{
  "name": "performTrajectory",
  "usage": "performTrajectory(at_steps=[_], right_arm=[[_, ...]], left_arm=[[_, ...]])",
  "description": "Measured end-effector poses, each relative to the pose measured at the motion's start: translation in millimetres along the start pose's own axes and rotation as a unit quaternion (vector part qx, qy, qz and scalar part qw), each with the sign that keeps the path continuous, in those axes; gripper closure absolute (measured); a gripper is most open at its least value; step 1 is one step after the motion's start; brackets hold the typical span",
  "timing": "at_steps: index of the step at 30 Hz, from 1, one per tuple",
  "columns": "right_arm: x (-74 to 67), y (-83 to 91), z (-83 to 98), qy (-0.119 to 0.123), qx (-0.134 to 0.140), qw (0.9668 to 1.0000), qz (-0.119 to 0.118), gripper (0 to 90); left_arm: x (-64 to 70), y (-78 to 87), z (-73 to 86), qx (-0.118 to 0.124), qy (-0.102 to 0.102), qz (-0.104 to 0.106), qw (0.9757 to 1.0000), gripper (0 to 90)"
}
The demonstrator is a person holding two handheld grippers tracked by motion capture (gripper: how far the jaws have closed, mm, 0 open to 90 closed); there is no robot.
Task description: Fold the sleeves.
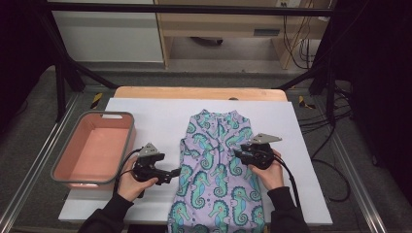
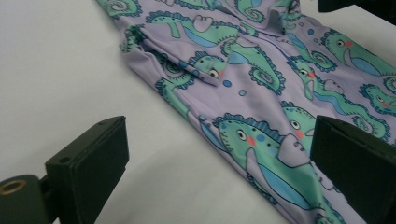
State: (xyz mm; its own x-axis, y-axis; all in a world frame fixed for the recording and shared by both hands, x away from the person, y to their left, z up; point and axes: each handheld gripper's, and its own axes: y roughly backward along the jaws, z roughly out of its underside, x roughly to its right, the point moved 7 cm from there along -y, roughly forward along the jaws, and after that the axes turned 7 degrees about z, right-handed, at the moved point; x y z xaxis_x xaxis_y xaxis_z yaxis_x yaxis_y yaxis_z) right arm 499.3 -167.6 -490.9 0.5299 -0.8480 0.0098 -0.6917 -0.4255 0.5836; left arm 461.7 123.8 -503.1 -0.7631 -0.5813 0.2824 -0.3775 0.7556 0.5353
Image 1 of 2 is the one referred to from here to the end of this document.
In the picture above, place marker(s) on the white cabinet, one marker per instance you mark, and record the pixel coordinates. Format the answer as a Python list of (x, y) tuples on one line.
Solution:
[(110, 35)]

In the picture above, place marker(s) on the person's left hand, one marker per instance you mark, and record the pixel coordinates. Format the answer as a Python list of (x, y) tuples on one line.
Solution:
[(131, 187)]

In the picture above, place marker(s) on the white power socket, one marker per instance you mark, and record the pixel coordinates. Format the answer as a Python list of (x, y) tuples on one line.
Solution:
[(286, 3)]

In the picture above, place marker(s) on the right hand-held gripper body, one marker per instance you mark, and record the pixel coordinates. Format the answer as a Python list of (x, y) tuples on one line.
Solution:
[(259, 155)]

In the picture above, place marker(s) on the black metal frame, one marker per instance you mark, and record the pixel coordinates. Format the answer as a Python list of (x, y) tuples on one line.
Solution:
[(194, 9)]

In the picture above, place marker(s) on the white foam board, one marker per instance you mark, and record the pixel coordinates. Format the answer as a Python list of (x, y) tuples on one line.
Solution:
[(155, 108)]

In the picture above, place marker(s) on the aluminium floor rail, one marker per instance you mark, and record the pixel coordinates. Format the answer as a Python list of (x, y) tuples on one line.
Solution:
[(48, 142), (360, 191)]

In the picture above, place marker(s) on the black curtain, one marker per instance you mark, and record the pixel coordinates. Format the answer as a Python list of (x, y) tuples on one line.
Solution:
[(382, 81), (19, 48)]

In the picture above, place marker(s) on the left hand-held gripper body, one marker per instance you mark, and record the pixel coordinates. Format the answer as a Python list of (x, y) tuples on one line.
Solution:
[(145, 170)]

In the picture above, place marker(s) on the person's right hand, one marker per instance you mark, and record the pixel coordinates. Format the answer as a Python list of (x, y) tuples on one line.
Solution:
[(273, 176)]

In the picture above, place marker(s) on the purple seahorse print swimsuit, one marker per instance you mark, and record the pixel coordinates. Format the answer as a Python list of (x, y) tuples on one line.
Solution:
[(217, 181)]

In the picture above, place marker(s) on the pink basket with grey rim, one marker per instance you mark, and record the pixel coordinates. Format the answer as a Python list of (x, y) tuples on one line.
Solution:
[(97, 152)]

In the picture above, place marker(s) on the light wooden desk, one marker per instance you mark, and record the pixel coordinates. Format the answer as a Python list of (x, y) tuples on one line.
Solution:
[(220, 24)]

